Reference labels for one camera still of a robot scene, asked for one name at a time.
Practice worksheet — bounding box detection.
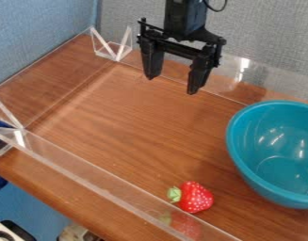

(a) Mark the white object under table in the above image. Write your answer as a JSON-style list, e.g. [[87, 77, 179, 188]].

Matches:
[[56, 223, 103, 241]]

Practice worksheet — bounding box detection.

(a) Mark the blue plastic bowl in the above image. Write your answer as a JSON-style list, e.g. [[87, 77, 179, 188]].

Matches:
[[225, 100, 308, 210]]

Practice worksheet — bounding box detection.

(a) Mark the clear acrylic front barrier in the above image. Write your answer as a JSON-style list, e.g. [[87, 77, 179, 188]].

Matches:
[[0, 101, 240, 241]]

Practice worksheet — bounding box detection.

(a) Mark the red toy strawberry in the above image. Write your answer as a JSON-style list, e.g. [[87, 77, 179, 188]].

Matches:
[[167, 181, 213, 214]]

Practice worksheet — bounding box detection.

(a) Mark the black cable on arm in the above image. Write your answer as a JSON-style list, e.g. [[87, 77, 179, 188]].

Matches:
[[203, 0, 229, 13]]

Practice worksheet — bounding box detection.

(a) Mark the clear acrylic barrier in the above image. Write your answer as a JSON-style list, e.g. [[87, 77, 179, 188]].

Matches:
[[0, 101, 240, 241], [117, 46, 308, 106]]

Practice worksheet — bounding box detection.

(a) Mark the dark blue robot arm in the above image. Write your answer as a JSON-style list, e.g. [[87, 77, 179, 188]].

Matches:
[[137, 0, 227, 95]]

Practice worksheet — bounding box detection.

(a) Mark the black object bottom left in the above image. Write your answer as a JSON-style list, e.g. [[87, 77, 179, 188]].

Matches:
[[0, 222, 36, 241]]

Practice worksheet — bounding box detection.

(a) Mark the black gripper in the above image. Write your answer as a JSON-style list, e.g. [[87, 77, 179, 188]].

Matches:
[[137, 18, 227, 95]]

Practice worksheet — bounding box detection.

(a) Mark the clear acrylic back barrier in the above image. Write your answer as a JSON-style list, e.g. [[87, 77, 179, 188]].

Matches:
[[117, 46, 308, 106]]

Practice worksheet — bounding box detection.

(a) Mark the clear acrylic corner bracket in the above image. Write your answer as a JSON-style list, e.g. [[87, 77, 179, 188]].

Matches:
[[89, 27, 132, 62]]

